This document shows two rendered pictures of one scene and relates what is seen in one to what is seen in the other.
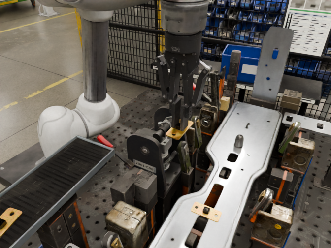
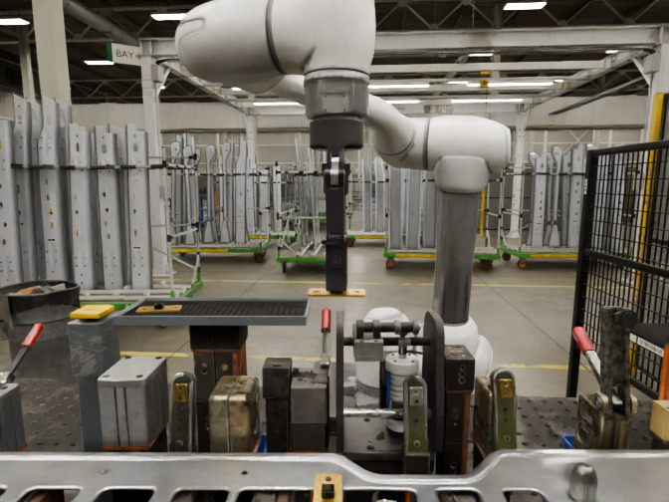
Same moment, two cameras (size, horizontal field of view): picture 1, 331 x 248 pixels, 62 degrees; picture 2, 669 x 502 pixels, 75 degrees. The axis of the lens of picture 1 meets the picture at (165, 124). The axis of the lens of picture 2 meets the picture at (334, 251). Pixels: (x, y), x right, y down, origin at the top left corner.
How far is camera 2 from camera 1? 0.69 m
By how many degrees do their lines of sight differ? 63
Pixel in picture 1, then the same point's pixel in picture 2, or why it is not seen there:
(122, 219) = (224, 385)
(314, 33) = not seen: outside the picture
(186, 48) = (314, 138)
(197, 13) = (318, 86)
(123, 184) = (277, 363)
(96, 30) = (448, 205)
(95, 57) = (444, 247)
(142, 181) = (304, 380)
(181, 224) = (279, 473)
